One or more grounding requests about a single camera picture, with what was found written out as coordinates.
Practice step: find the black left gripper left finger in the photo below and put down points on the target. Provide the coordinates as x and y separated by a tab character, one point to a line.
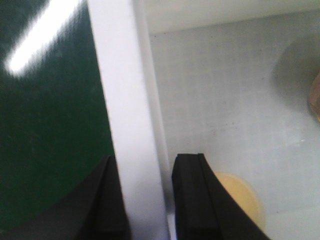
93	210

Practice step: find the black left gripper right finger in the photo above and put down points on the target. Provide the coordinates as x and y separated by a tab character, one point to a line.
204	210

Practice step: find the yellow plush ball toy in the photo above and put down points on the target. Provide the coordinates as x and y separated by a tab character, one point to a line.
245	196

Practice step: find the white plastic tote box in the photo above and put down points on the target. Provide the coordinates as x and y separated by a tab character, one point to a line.
236	92

